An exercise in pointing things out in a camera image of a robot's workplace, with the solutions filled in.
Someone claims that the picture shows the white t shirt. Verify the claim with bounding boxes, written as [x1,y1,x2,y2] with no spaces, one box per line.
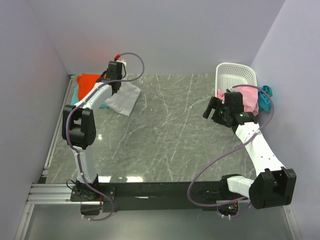
[104,82,141,117]

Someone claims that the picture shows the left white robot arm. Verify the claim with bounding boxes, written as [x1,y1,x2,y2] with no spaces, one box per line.
[62,60,126,201]

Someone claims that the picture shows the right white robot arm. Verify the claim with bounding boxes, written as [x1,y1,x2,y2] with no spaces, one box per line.
[202,92,297,209]

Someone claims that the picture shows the pink t shirt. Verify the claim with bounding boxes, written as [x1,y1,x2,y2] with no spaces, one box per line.
[229,85,259,116]

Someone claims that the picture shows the white plastic laundry basket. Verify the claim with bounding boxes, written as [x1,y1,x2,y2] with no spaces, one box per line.
[215,62,258,96]

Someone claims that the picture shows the folded orange t shirt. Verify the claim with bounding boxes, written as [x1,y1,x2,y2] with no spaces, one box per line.
[76,73,101,100]

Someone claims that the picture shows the teal t shirt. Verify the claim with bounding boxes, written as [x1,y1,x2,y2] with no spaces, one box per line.
[258,85,273,113]

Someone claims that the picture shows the folded light blue t shirt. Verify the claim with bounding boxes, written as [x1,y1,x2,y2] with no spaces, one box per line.
[71,85,108,109]

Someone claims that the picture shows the black base crossbar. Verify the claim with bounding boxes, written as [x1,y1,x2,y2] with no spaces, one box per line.
[70,181,244,216]

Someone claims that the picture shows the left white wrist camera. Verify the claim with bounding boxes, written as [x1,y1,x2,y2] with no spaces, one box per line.
[114,54,127,67]

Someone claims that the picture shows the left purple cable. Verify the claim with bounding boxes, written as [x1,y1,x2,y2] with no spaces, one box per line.
[66,52,145,222]

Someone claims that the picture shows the aluminium frame rail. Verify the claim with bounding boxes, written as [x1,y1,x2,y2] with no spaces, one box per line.
[24,181,291,205]

